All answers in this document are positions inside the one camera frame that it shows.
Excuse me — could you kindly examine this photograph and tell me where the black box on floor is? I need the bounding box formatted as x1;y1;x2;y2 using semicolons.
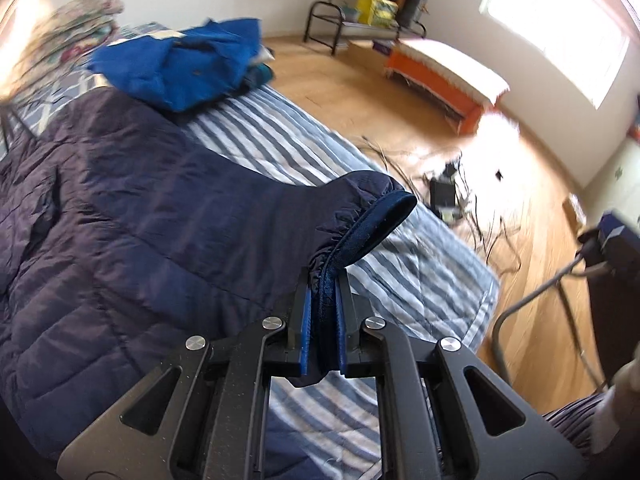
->
429;177;458;211

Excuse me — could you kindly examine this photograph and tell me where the orange bench with white cover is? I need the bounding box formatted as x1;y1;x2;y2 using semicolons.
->
384;40;511;135

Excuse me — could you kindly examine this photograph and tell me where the black power adapter with cables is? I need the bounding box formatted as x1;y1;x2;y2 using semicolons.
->
360;135;526;276

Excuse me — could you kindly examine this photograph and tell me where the grey cable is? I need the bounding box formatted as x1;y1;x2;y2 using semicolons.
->
492;260;616;386

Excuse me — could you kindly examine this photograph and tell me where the yellow box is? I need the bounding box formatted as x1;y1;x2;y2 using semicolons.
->
356;0;399;26

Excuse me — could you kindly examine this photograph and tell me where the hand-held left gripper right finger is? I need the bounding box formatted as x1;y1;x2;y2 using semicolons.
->
335;269;587;480

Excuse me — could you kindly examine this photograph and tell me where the striped bed sheet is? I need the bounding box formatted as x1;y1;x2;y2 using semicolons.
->
177;82;501;480

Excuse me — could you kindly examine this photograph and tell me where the blue checked blanket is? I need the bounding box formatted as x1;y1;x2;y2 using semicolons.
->
0;22;188;141

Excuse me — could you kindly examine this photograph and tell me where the dark teal garment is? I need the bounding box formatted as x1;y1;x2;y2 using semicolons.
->
244;61;276;95

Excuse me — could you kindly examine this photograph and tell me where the dark striped fabric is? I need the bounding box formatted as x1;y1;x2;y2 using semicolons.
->
542;392;616;456

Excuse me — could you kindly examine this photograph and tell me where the folded floral quilt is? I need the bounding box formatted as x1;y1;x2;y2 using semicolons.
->
10;0;126;96

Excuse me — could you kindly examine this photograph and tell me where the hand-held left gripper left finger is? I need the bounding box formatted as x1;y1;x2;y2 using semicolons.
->
56;266;314;480

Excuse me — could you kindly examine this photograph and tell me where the black metal shoe rack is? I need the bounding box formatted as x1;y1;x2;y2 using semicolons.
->
304;1;428;56

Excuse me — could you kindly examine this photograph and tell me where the small brown box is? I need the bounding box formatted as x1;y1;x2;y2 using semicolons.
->
562;194;587;226

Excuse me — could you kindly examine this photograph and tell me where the navy puffer jacket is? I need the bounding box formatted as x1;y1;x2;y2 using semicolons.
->
0;91;418;480

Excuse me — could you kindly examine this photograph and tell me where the window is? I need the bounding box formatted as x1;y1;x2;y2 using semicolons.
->
479;0;631;110

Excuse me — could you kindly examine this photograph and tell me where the bright blue jacket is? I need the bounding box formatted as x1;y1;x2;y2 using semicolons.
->
87;17;276;113

